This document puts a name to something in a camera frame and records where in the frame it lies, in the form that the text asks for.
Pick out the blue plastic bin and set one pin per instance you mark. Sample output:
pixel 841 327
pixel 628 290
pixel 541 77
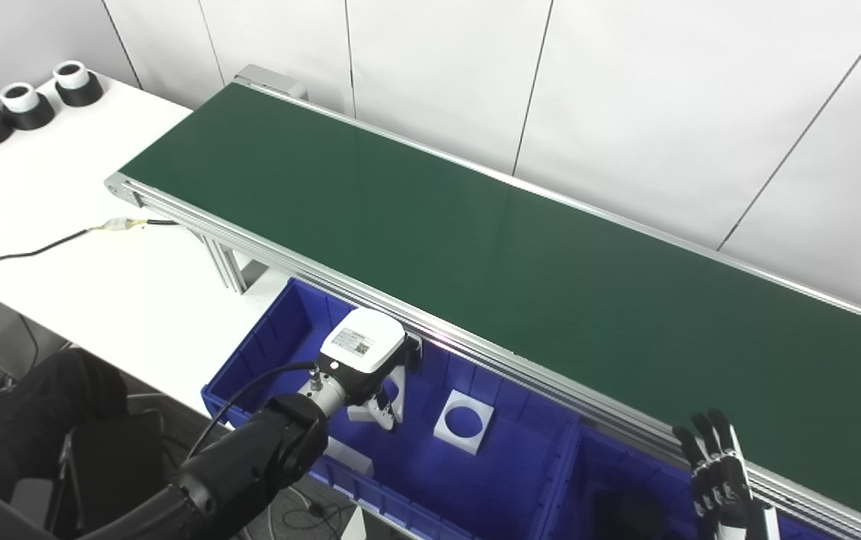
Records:
pixel 415 480
pixel 603 465

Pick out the black round part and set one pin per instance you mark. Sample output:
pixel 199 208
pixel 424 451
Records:
pixel 629 517

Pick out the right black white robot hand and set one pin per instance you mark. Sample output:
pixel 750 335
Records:
pixel 723 495

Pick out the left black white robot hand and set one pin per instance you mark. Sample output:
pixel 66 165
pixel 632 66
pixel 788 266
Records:
pixel 363 341

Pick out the person leg black trousers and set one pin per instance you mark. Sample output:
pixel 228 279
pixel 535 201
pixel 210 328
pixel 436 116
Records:
pixel 33 420

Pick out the aluminium conveyor leg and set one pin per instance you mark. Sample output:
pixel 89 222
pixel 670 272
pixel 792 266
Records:
pixel 232 266

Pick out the black chair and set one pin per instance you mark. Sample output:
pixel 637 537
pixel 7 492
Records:
pixel 115 457

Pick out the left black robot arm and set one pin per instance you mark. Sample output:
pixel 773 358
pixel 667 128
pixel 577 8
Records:
pixel 250 465

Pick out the green conveyor belt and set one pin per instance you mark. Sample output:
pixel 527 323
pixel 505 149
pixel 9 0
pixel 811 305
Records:
pixel 550 386
pixel 513 262

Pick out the grey conveyor end box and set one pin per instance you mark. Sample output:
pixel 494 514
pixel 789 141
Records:
pixel 269 77

